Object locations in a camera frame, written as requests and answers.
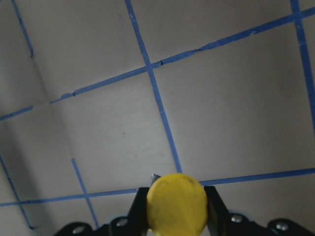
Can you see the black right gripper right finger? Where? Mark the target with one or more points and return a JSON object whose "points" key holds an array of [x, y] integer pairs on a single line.
{"points": [[218, 215]]}

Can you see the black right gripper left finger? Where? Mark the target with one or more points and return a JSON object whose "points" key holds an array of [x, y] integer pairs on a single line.
{"points": [[137, 216]]}

